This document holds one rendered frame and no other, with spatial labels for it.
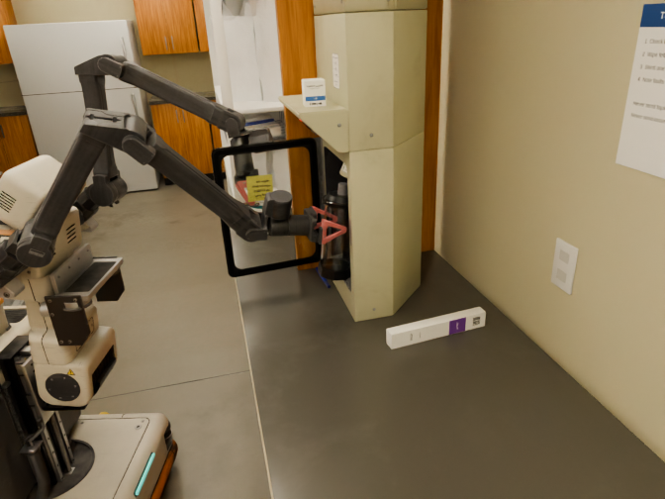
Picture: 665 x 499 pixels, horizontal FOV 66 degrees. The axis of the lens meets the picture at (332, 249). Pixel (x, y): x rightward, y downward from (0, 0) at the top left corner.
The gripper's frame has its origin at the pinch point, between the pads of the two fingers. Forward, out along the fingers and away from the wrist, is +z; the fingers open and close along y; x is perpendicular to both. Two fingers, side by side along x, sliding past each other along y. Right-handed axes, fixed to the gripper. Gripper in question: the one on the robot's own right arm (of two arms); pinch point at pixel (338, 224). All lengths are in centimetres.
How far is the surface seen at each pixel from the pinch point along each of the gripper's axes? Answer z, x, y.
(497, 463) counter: 12, 22, -70
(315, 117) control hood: -12.4, -31.1, -14.5
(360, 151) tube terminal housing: -0.8, -23.4, -14.8
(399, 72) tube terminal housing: 7.6, -41.7, -13.0
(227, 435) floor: -26, 121, 58
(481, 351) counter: 27, 20, -38
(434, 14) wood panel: 31, -57, 21
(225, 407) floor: -26, 121, 77
